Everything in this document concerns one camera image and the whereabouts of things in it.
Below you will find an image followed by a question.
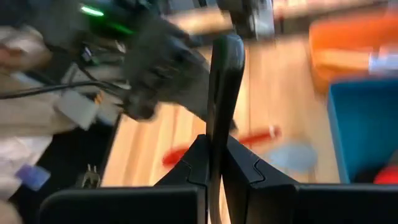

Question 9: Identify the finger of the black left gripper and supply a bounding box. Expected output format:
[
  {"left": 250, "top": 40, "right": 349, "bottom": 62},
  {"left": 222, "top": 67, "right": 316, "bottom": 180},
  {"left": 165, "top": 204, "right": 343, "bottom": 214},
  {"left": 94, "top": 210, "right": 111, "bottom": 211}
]
[
  {"left": 174, "top": 93, "right": 208, "bottom": 123},
  {"left": 124, "top": 90, "right": 160, "bottom": 123}
]

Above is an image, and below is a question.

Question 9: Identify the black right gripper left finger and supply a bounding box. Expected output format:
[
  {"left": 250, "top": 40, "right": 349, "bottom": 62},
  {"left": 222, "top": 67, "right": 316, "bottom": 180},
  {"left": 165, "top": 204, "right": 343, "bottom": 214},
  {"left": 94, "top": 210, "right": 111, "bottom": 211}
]
[{"left": 39, "top": 134, "right": 208, "bottom": 224}]

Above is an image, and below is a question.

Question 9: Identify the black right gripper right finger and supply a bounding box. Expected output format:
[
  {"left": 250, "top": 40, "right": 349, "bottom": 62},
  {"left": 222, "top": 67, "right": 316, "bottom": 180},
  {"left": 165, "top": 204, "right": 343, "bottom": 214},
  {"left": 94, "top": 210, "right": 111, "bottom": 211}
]
[{"left": 222, "top": 135, "right": 398, "bottom": 224}]

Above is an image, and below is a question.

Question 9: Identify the black slotted spatula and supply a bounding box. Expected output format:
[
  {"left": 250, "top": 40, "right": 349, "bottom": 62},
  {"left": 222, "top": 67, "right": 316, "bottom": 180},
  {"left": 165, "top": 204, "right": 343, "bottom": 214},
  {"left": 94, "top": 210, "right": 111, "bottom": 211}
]
[{"left": 205, "top": 33, "right": 246, "bottom": 224}]

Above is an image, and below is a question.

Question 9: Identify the red spoon spatula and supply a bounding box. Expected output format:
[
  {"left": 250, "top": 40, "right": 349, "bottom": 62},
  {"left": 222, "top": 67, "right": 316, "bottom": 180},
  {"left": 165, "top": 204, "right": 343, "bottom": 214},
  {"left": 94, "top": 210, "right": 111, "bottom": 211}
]
[{"left": 373, "top": 166, "right": 398, "bottom": 185}]

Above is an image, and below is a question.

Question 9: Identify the grey plastic spoon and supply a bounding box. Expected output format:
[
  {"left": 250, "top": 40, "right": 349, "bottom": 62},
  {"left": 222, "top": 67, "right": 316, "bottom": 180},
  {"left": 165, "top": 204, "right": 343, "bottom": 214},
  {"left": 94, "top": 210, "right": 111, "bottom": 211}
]
[{"left": 267, "top": 141, "right": 318, "bottom": 172}]

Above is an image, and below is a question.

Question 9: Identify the red slotted spoon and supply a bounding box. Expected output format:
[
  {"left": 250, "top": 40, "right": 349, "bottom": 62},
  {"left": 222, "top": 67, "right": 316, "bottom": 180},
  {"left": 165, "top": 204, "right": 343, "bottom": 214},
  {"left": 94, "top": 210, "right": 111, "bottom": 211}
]
[{"left": 162, "top": 125, "right": 282, "bottom": 168}]

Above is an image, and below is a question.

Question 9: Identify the blue plastic bin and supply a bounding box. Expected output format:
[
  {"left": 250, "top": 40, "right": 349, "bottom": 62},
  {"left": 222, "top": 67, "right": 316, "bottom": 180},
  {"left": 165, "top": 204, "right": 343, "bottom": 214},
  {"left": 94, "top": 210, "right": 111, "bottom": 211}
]
[{"left": 326, "top": 77, "right": 398, "bottom": 185}]

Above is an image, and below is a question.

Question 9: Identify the orange plastic bin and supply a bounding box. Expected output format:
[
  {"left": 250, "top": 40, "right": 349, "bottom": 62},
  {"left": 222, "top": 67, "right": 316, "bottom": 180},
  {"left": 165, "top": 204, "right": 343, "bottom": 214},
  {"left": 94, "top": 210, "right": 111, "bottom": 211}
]
[{"left": 308, "top": 14, "right": 398, "bottom": 96}]

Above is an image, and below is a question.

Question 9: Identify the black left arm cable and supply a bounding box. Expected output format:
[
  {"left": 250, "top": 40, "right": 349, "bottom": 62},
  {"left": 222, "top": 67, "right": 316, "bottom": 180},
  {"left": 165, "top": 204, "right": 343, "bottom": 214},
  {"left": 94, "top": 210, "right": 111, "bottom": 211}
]
[{"left": 0, "top": 80, "right": 131, "bottom": 101}]

